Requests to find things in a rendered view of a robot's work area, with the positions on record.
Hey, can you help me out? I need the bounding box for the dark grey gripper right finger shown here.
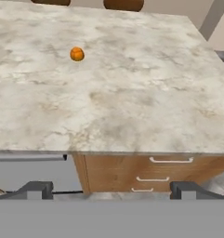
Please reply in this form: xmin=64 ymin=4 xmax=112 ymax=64
xmin=169 ymin=180 xmax=224 ymax=201

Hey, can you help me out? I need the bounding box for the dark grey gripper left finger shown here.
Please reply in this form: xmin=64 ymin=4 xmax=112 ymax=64
xmin=0 ymin=180 xmax=54 ymax=201

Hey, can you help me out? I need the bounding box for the grey dishwasher door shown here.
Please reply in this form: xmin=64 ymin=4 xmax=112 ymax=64
xmin=0 ymin=152 xmax=84 ymax=194

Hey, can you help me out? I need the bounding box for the wooden drawer front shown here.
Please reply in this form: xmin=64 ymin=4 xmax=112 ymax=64
xmin=84 ymin=154 xmax=224 ymax=177
xmin=88 ymin=185 xmax=191 ymax=194
xmin=86 ymin=174 xmax=217 ymax=187

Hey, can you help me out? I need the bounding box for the orange fruit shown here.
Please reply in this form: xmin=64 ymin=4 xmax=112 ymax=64
xmin=69 ymin=46 xmax=86 ymax=62

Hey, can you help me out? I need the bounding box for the brown wooden stool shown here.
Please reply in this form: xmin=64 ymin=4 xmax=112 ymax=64
xmin=103 ymin=0 xmax=145 ymax=13
xmin=31 ymin=0 xmax=72 ymax=7

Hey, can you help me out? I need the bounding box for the white drawer handle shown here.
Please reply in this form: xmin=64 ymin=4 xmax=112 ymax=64
xmin=130 ymin=187 xmax=155 ymax=193
xmin=149 ymin=156 xmax=194 ymax=165
xmin=135 ymin=176 xmax=171 ymax=183

